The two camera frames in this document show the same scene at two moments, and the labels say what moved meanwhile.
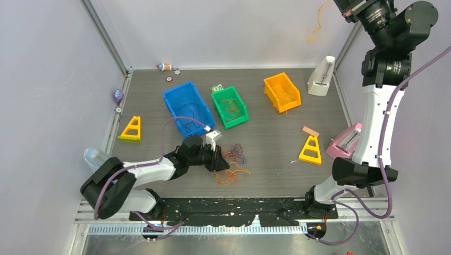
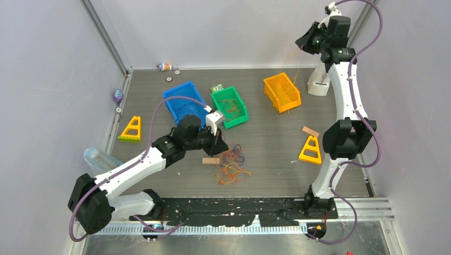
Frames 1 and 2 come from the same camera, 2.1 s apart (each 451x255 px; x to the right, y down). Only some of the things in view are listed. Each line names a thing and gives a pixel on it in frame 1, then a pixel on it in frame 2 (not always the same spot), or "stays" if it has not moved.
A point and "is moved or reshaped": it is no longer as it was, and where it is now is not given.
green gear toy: (216, 87) stays
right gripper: (349, 8) → (303, 42)
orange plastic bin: (282, 92) stays
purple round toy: (118, 95) stays
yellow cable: (318, 19) is moved or reshaped
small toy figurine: (164, 66) stays
